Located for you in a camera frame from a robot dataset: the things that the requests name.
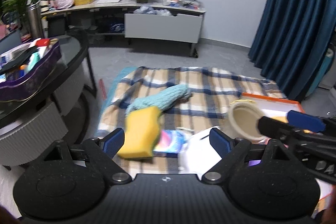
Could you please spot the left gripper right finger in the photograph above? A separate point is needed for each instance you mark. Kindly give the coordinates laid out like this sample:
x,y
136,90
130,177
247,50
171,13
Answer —
x,y
220,142

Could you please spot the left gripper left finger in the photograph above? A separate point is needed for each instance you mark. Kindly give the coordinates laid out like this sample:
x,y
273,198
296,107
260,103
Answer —
x,y
112,142

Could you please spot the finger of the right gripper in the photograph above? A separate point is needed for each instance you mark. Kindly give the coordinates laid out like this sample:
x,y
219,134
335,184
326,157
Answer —
x,y
275,129
305,121

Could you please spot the yellow green sponge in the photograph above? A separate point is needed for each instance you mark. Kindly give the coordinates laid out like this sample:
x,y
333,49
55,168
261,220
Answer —
x,y
142,133

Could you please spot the blue tissue pack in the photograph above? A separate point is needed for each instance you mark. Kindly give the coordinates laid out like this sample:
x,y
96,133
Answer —
x,y
171,143

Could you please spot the light blue knit cloth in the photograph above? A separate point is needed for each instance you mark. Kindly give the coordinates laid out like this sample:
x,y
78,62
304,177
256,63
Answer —
x,y
163,100

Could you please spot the yellow microfiber cloth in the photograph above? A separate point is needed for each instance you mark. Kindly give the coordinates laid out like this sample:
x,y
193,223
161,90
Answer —
x,y
281,119

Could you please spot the orange white box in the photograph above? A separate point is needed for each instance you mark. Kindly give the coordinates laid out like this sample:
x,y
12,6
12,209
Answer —
x,y
274,107

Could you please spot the purple tissue pack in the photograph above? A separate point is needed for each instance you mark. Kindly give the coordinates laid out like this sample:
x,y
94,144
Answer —
x,y
254,162

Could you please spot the beige paper cup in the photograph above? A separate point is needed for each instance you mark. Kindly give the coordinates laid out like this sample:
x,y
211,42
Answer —
x,y
242,119

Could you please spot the teal suitcase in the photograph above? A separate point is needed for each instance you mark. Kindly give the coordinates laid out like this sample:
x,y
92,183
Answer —
x,y
325,67

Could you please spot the round black glass table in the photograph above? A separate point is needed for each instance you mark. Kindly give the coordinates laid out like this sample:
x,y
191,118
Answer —
x,y
47,104

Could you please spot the blue curtain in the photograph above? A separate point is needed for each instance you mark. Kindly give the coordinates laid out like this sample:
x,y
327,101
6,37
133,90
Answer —
x,y
291,42

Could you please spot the purple tray of items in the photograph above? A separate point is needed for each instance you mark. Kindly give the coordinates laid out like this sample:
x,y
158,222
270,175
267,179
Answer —
x,y
25,68

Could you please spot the white tv cabinet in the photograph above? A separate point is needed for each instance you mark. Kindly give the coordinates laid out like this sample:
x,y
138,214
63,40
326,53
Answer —
x,y
184,24

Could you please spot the steel thermos bottle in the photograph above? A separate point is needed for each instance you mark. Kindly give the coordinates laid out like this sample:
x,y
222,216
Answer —
x,y
35,22

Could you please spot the potted plant on table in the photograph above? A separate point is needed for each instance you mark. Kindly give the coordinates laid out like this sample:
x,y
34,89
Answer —
x,y
19,9

